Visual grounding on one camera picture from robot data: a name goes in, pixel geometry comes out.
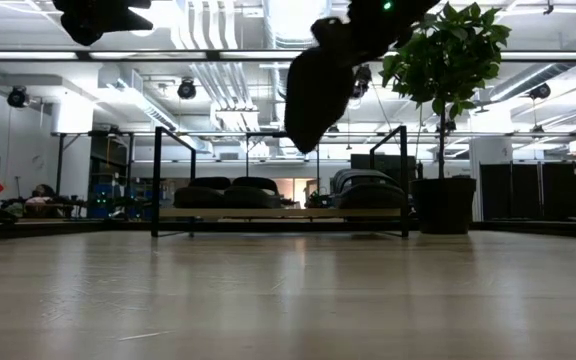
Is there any wooden shelf black metal frame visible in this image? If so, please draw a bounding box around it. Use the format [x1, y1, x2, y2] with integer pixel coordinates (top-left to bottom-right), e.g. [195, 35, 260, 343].
[150, 125, 410, 239]

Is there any black room divider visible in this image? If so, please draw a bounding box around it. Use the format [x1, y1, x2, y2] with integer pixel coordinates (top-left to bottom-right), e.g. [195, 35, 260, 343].
[478, 158, 576, 223]

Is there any green plant in black pot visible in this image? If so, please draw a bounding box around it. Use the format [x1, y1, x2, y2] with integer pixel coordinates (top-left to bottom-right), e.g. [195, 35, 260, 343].
[378, 1, 513, 236]

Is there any black ceiling spotlight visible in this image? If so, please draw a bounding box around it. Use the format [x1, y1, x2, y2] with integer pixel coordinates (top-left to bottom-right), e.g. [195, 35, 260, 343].
[351, 63, 373, 100]
[176, 78, 198, 101]
[528, 81, 552, 102]
[6, 85, 29, 109]

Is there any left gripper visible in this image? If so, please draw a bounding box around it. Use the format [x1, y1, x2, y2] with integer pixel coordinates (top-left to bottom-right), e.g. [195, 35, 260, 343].
[51, 0, 155, 47]

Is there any black metal rig frame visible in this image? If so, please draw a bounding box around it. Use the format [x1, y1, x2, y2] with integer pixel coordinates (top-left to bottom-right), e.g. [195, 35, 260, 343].
[0, 217, 576, 243]

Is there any person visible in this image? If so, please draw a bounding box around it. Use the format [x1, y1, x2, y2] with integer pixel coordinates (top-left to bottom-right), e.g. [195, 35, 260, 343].
[22, 183, 69, 219]

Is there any black rubber slide sandal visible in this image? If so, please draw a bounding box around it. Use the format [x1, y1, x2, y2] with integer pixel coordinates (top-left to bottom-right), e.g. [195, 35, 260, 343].
[330, 168, 406, 210]
[172, 175, 233, 210]
[222, 175, 284, 210]
[284, 16, 358, 155]

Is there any black metal rack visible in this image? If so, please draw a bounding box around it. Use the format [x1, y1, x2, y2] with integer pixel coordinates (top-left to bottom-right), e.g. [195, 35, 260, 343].
[50, 128, 137, 222]

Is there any dark cabinet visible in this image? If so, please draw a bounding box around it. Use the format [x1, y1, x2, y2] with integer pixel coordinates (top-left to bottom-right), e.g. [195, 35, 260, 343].
[350, 153, 418, 184]

